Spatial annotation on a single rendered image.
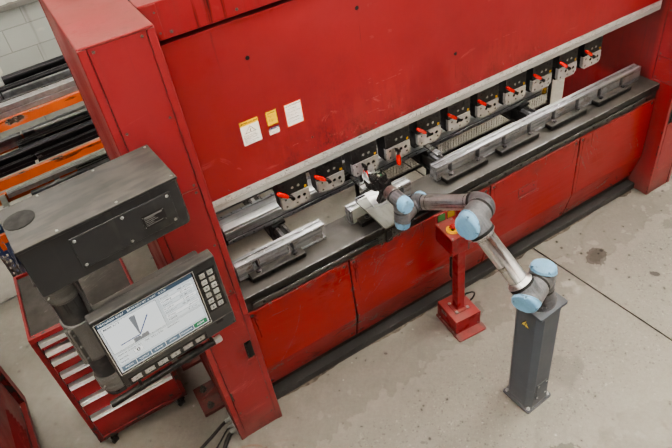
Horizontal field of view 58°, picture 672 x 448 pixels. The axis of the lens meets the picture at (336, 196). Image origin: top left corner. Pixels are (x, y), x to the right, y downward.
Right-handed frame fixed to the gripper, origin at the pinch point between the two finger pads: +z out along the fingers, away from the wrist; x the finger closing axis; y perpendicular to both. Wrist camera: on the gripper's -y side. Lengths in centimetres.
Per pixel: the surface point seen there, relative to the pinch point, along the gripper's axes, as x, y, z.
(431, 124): -43.6, 9.4, 2.9
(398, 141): -22.6, 8.5, 2.9
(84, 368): 157, -51, 19
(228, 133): 61, 51, 3
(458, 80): -62, 28, 3
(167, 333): 117, 19, -53
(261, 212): 48, -20, 32
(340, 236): 19.1, -31.0, 0.4
